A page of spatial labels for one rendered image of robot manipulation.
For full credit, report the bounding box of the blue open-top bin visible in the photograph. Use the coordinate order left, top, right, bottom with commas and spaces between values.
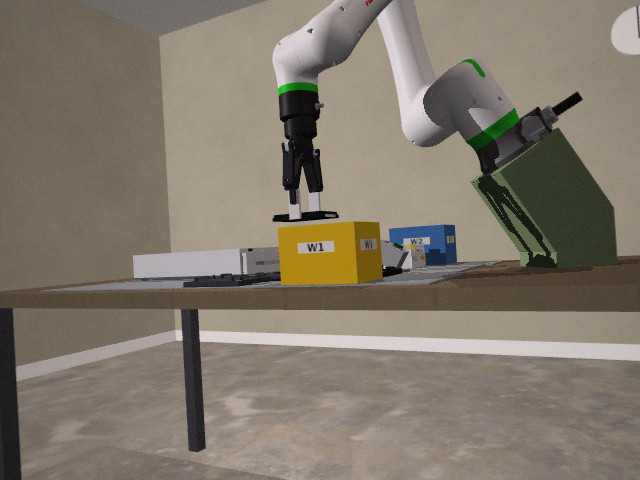
389, 225, 457, 265

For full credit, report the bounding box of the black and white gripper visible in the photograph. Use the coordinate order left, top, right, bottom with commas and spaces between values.
282, 118, 323, 220

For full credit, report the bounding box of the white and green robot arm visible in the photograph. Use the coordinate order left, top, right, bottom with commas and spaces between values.
273, 0, 583, 175

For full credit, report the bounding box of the grey bench mat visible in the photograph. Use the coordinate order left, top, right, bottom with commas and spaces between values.
41, 260, 505, 292

